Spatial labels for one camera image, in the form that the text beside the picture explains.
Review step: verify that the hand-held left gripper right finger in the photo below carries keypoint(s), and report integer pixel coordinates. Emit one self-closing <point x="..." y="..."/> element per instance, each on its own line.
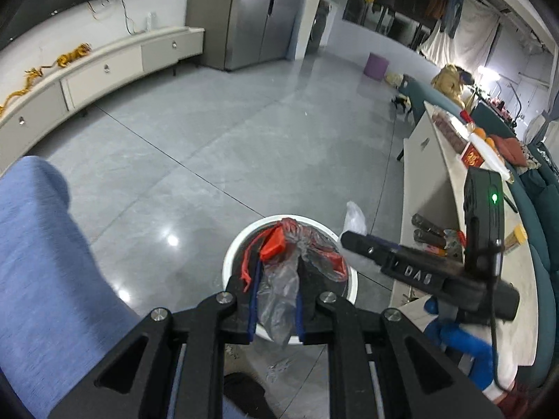
<point x="299" y="314"/>

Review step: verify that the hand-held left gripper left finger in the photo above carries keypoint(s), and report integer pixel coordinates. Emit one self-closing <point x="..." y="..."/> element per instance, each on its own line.
<point x="253" y="310"/>

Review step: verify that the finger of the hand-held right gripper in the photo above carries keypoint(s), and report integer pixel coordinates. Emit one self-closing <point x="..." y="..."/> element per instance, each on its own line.
<point x="358" y="242"/>

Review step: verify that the clear plastic bag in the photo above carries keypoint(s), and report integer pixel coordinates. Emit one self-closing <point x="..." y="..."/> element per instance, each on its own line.
<point x="356" y="218"/>
<point x="279" y="288"/>

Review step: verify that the white trash bin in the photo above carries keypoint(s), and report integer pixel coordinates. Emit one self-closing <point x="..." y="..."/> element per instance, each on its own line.
<point x="236" y="248"/>

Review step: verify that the red plastic wrapper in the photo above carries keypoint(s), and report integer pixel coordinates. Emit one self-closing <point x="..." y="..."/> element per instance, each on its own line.
<point x="274" y="244"/>

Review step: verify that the person's right hand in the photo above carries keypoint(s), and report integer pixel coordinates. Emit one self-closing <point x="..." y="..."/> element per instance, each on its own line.
<point x="467" y="345"/>

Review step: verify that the crumpled clear plastic bag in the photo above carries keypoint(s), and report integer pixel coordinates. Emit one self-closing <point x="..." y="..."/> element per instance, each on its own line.
<point x="356" y="218"/>

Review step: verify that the brown snack packet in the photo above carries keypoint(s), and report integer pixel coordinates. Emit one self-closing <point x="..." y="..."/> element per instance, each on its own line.
<point x="428" y="238"/>
<point x="426" y="221"/>

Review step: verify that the teal sofa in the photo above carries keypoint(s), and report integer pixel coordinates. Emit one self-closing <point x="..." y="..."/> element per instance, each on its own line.
<point x="543" y="227"/>

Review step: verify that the white coffee table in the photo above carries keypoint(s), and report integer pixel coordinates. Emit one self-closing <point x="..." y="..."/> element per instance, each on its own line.
<point x="436" y="183"/>

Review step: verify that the red gift box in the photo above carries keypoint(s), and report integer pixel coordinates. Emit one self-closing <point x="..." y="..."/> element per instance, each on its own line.
<point x="474" y="157"/>

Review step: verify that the red cushion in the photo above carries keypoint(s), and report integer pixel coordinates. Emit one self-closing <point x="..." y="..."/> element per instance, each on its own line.
<point x="511" y="150"/>

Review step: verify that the person's black shoe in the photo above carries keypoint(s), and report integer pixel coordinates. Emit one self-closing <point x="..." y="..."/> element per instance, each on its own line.
<point x="246" y="395"/>

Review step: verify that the oranges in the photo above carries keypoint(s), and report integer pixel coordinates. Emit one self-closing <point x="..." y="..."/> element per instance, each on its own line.
<point x="482" y="136"/>

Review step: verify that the tray of brown pastries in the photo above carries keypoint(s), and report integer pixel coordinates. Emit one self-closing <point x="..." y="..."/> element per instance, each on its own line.
<point x="450" y="131"/>

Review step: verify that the small black animal figure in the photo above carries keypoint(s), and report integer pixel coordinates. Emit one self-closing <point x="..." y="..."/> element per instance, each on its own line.
<point x="399" y="102"/>

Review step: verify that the person in yellow jacket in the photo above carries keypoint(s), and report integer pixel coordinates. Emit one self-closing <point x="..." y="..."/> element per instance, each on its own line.
<point x="450" y="83"/>

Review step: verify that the bright lamp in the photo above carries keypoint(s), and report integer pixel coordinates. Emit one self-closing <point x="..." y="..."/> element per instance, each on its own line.
<point x="488" y="72"/>

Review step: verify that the purple stool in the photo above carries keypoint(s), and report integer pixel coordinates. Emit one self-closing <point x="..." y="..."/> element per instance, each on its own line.
<point x="375" y="66"/>

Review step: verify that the white hanging sheet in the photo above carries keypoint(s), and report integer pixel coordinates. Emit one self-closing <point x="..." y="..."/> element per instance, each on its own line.
<point x="467" y="43"/>

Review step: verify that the hanging denim jacket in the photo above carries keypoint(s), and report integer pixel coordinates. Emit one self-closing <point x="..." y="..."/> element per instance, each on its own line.
<point x="453" y="11"/>

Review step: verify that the silver refrigerator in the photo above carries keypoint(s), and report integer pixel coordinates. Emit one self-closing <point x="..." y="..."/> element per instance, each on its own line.
<point x="253" y="13"/>

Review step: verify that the white TV cabinet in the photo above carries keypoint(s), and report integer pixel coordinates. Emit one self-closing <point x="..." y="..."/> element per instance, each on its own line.
<point x="100" y="70"/>

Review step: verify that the white bottle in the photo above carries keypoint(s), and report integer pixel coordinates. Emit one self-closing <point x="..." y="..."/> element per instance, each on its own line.
<point x="151" y="21"/>

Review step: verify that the golden dragon ornament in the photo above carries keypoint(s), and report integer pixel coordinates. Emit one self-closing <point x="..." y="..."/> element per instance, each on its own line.
<point x="70" y="56"/>

